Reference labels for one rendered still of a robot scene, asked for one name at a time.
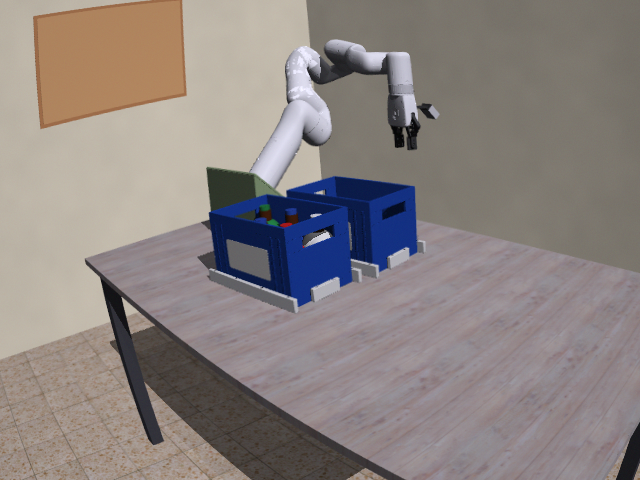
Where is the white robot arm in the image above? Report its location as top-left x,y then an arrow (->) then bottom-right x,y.
249,40 -> 414,189

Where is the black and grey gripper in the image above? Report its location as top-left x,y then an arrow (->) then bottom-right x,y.
388,93 -> 421,150

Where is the blue plastic crate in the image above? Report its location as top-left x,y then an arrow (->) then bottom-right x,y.
211,194 -> 352,307
295,176 -> 417,272

